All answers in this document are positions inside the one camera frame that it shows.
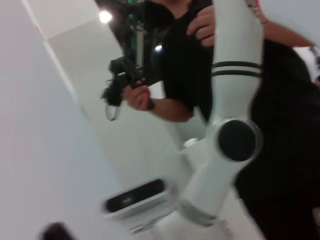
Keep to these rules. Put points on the green metal stand pole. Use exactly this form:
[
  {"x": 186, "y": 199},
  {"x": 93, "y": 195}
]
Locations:
[{"x": 139, "y": 50}]

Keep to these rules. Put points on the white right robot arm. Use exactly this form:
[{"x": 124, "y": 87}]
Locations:
[{"x": 237, "y": 62}]

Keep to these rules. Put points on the person right hand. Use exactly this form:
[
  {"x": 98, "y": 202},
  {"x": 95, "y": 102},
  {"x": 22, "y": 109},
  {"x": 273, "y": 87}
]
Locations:
[{"x": 138, "y": 97}]

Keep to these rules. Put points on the person left forearm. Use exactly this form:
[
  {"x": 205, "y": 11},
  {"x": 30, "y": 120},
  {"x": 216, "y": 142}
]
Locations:
[{"x": 280, "y": 31}]

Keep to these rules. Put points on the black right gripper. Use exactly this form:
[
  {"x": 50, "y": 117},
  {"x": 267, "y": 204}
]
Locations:
[{"x": 57, "y": 232}]

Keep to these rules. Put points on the person black shirt torso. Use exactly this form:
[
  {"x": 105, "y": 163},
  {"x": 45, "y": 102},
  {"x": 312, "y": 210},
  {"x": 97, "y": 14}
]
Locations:
[{"x": 287, "y": 125}]

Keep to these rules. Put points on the person left hand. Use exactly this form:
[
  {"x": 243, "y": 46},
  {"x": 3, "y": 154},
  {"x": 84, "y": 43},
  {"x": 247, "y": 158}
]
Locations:
[{"x": 205, "y": 25}]

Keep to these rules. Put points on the round ceiling light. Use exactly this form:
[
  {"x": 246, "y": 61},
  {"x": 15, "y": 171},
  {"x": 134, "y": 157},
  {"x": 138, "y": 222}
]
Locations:
[{"x": 105, "y": 16}]

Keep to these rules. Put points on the person right forearm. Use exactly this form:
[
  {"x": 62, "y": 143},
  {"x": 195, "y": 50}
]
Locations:
[{"x": 175, "y": 112}]

